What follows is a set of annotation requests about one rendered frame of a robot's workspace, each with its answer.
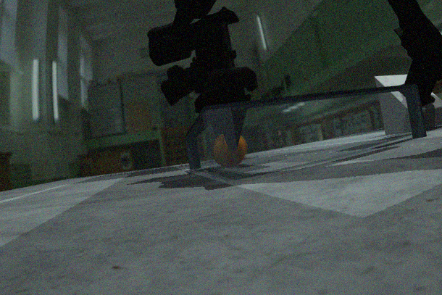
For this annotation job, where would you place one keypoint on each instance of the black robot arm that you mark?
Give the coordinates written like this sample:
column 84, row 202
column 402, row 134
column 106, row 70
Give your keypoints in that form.
column 177, row 40

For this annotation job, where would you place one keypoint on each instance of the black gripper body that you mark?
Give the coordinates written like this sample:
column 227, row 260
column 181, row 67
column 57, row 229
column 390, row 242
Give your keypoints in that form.
column 223, row 78

